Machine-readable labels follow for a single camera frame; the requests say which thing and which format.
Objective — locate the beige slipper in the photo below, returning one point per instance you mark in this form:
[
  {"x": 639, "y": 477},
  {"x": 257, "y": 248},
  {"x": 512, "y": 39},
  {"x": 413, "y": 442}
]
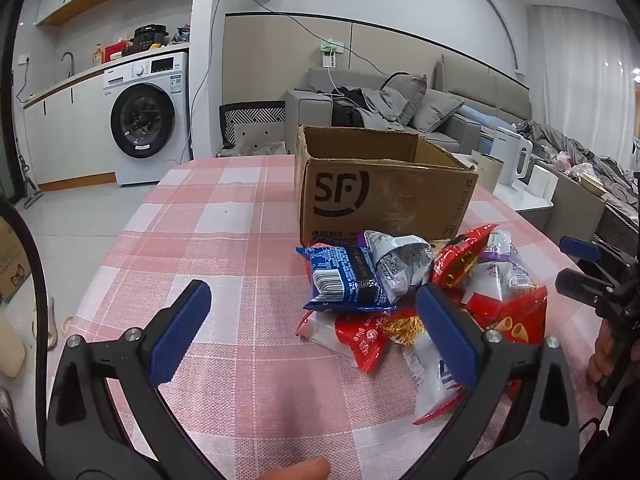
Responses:
[{"x": 44, "y": 322}]

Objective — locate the grey upholstered bench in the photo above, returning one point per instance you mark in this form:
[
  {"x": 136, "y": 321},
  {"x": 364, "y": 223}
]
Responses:
[{"x": 575, "y": 210}]

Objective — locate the white purple snack packet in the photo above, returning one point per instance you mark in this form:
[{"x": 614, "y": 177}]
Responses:
[{"x": 495, "y": 275}]

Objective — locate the white washing machine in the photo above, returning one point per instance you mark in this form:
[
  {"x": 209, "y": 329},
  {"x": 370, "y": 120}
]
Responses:
[{"x": 150, "y": 120}]

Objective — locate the pink plaid tablecloth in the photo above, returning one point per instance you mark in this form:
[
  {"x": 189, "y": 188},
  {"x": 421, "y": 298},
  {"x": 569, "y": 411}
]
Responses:
[{"x": 225, "y": 240}]

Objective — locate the yellow bottle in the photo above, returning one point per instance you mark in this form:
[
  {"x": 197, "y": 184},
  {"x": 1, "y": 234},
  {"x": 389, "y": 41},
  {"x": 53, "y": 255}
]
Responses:
[{"x": 97, "y": 55}]

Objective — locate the grey plastic bag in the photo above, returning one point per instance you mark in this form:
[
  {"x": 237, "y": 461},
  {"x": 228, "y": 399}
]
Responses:
[{"x": 181, "y": 36}]

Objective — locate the white curtain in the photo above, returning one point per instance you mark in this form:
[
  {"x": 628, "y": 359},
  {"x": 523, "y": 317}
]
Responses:
[{"x": 575, "y": 60}]

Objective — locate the grey floor mop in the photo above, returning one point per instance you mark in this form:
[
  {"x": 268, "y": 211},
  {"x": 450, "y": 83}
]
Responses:
[{"x": 30, "y": 195}]

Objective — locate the cream slipper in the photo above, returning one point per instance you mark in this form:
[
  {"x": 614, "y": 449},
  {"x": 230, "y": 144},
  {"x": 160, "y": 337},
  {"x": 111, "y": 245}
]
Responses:
[{"x": 10, "y": 345}]

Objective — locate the pile of grey clothes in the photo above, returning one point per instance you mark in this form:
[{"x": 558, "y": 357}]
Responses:
[{"x": 565, "y": 145}]

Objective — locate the silver grey snack packet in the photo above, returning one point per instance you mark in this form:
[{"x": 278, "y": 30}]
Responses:
[{"x": 400, "y": 265}]

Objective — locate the red cone-print snack packet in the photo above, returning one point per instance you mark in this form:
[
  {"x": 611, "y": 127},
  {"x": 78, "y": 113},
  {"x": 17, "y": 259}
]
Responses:
[{"x": 520, "y": 315}]

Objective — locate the grey floor cloth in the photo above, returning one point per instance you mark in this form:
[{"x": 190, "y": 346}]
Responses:
[{"x": 250, "y": 149}]

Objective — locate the black clothes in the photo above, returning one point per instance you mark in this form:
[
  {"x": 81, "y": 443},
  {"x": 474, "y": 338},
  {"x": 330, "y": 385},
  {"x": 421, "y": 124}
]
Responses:
[{"x": 347, "y": 112}]

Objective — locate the black pressure cooker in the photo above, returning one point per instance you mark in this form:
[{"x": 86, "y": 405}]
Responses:
[{"x": 149, "y": 37}]

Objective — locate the green wall charger holder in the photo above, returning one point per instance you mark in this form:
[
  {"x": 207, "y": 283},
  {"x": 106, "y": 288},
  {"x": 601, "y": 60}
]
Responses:
[{"x": 330, "y": 52}]

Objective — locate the person's left hand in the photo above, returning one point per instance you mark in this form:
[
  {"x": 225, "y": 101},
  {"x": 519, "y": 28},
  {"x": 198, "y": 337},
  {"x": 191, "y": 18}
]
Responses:
[{"x": 290, "y": 470}]

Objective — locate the blue snack packet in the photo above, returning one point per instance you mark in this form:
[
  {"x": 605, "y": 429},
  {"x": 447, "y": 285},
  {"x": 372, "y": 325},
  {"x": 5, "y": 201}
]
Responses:
[{"x": 345, "y": 275}]

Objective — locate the white electric kettle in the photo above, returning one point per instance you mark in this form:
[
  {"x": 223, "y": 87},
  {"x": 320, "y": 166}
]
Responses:
[{"x": 507, "y": 155}]

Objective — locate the red white round-print packet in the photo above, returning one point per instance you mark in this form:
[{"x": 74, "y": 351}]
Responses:
[{"x": 360, "y": 340}]

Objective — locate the red box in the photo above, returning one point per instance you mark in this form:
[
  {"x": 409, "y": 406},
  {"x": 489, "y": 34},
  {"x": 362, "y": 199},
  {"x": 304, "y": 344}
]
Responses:
[{"x": 117, "y": 50}]

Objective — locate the person's right hand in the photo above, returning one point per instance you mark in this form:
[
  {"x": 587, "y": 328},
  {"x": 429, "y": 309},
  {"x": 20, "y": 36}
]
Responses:
[{"x": 600, "y": 355}]

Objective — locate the light blue blanket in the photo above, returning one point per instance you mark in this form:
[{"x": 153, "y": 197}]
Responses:
[{"x": 475, "y": 115}]

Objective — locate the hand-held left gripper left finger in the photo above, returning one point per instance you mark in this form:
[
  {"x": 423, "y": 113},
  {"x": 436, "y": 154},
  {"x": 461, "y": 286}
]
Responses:
[{"x": 182, "y": 330}]

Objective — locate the cream lidded cup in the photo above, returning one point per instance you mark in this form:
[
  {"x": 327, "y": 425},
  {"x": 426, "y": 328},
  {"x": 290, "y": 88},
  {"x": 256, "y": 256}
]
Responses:
[{"x": 490, "y": 177}]

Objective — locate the beige bread packet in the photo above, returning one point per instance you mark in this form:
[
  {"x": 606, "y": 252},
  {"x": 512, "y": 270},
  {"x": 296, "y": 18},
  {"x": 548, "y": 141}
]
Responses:
[{"x": 440, "y": 245}]

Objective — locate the golden noodle snack packet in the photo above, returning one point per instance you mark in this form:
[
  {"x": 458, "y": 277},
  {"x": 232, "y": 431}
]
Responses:
[{"x": 407, "y": 327}]

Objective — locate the grey jacket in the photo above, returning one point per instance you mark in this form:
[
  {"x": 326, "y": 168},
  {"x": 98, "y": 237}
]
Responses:
[{"x": 385, "y": 105}]

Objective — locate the printed cardboard box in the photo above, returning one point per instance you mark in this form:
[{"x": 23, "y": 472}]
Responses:
[{"x": 12, "y": 270}]

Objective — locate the white counter cabinet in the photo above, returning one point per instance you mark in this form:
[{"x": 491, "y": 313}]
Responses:
[{"x": 65, "y": 130}]

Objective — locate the cream bowl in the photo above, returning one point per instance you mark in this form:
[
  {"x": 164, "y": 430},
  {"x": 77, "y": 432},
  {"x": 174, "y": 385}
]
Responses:
[{"x": 479, "y": 156}]

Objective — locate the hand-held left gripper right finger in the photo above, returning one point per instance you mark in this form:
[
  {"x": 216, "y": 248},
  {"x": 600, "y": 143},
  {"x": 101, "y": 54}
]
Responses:
[{"x": 447, "y": 337}]

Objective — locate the kitchen faucet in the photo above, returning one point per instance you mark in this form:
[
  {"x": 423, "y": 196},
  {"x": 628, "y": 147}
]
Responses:
[{"x": 71, "y": 60}]

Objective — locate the light grey pillow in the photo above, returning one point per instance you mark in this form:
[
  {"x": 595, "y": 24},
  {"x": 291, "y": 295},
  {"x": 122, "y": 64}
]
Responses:
[{"x": 437, "y": 110}]

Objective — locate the dark grey pillow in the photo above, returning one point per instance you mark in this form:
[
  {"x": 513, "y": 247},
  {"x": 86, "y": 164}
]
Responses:
[{"x": 405, "y": 97}]

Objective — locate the brown cardboard box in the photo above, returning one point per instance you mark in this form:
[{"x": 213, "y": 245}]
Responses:
[{"x": 390, "y": 200}]

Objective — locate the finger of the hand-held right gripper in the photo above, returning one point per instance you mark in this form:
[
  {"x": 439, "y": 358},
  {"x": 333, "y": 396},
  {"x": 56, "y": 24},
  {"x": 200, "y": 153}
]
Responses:
[
  {"x": 575, "y": 285},
  {"x": 575, "y": 247}
]

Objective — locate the white coffee table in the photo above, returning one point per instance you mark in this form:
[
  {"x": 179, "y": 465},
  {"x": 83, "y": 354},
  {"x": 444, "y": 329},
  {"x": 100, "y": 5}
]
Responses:
[{"x": 520, "y": 205}]

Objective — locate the grey sofa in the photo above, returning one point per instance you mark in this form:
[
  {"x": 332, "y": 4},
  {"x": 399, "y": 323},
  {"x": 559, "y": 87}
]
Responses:
[{"x": 310, "y": 105}]

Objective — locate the white tissue roll pack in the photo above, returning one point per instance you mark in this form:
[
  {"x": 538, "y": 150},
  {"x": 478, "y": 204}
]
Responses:
[{"x": 540, "y": 182}]

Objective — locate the dark glass door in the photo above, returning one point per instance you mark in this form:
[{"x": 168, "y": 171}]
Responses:
[{"x": 5, "y": 135}]

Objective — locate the black white patterned bin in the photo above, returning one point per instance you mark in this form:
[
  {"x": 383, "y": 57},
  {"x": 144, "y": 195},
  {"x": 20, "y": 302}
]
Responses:
[{"x": 252, "y": 115}]

